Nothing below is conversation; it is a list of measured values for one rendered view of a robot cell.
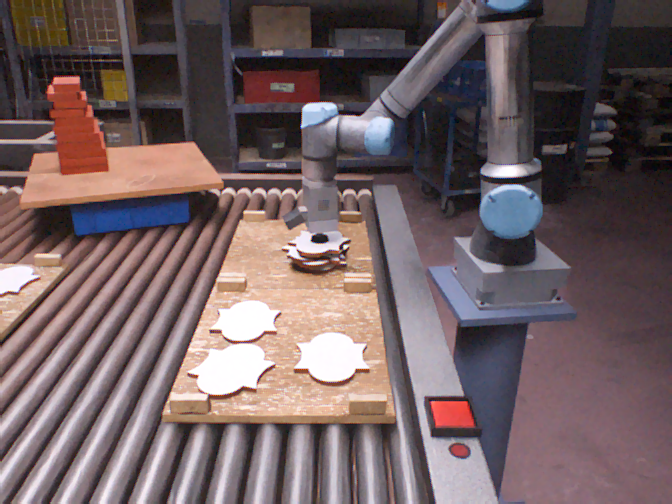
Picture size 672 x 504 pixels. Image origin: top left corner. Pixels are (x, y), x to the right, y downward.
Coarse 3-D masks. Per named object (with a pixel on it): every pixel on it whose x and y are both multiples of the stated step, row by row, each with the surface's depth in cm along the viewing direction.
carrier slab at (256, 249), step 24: (240, 240) 148; (264, 240) 148; (288, 240) 149; (360, 240) 149; (240, 264) 135; (264, 264) 135; (288, 264) 135; (360, 264) 136; (264, 288) 125; (288, 288) 125; (312, 288) 125; (336, 288) 125
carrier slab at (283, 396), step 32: (288, 320) 112; (320, 320) 112; (352, 320) 112; (192, 352) 102; (288, 352) 102; (384, 352) 103; (192, 384) 93; (288, 384) 94; (352, 384) 94; (384, 384) 94; (192, 416) 87; (224, 416) 87; (256, 416) 87; (288, 416) 87; (320, 416) 87; (352, 416) 87; (384, 416) 87
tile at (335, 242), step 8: (304, 232) 137; (336, 232) 137; (296, 240) 133; (304, 240) 133; (336, 240) 133; (344, 240) 133; (296, 248) 130; (304, 248) 128; (312, 248) 128; (320, 248) 129; (328, 248) 129; (336, 248) 129; (312, 256) 127
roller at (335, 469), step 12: (324, 432) 87; (336, 432) 86; (324, 444) 85; (336, 444) 84; (348, 444) 86; (324, 456) 82; (336, 456) 81; (348, 456) 83; (324, 468) 80; (336, 468) 79; (348, 468) 81; (324, 480) 78; (336, 480) 77; (348, 480) 79; (324, 492) 76; (336, 492) 76; (348, 492) 77
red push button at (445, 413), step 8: (432, 408) 90; (440, 408) 90; (448, 408) 90; (456, 408) 90; (464, 408) 90; (440, 416) 88; (448, 416) 88; (456, 416) 88; (464, 416) 88; (472, 416) 88; (440, 424) 86; (448, 424) 86; (456, 424) 86; (464, 424) 87; (472, 424) 87
